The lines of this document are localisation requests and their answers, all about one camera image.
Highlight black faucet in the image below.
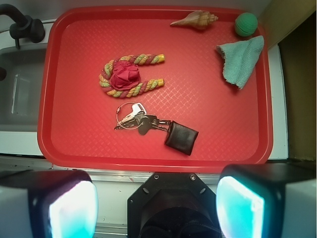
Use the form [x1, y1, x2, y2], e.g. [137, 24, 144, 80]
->
[0, 4, 46, 50]

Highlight green rubber ball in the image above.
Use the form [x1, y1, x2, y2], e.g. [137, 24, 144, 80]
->
[235, 12, 258, 37]

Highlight red plastic tray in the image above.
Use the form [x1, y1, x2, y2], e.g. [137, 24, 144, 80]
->
[38, 6, 273, 173]

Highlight black leather key pouch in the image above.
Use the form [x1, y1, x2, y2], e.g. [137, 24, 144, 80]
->
[164, 121, 199, 156]

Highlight brown spiral seashell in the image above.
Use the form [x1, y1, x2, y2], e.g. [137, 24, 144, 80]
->
[170, 10, 218, 30]

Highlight crumpled red cloth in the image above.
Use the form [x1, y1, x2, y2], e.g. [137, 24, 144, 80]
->
[109, 60, 141, 91]

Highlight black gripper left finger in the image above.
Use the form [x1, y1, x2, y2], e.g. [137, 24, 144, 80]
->
[0, 170, 98, 238]

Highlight multicolour braided rope toy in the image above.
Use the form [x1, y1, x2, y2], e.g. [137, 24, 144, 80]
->
[99, 54, 165, 98]

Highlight light blue woven cloth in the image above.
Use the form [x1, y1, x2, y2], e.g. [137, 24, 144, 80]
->
[216, 35, 264, 89]

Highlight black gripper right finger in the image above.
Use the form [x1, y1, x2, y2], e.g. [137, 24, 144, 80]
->
[216, 164, 317, 238]

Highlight grey sink basin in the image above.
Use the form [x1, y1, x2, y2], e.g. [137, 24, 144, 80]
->
[0, 44, 47, 132]

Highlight silver and black keys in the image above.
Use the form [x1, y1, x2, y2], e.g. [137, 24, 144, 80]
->
[114, 102, 172, 135]

